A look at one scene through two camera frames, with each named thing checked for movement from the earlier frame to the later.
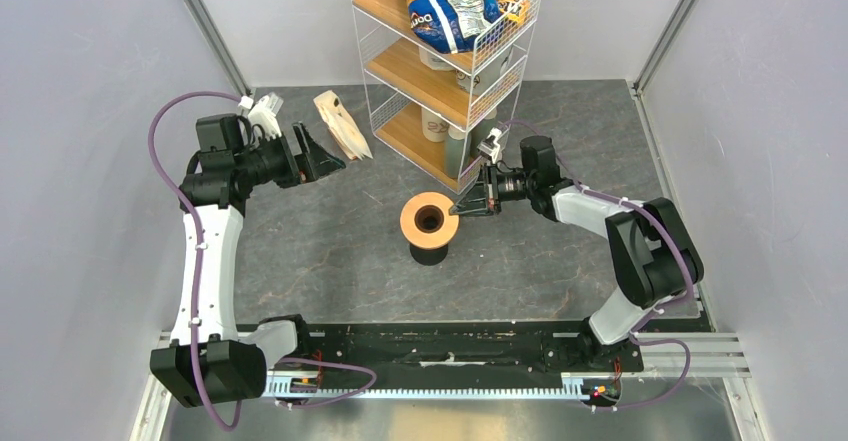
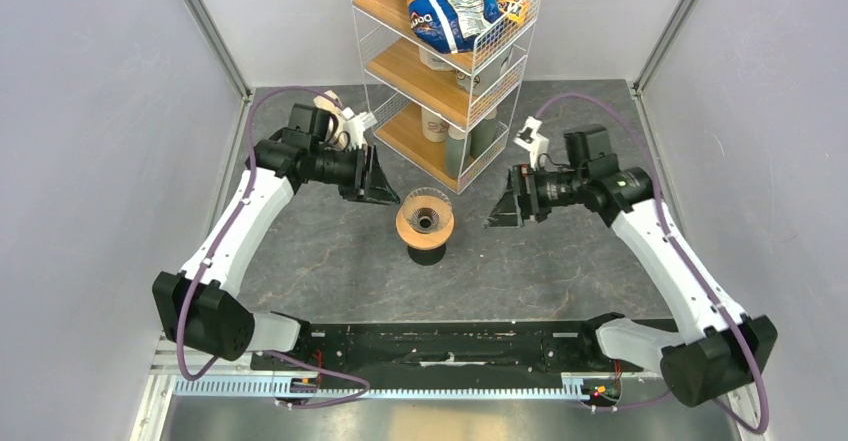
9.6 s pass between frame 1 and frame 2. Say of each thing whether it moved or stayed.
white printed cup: stayed
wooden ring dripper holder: stayed
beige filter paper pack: stayed
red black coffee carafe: stayed
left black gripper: moved
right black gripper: moved
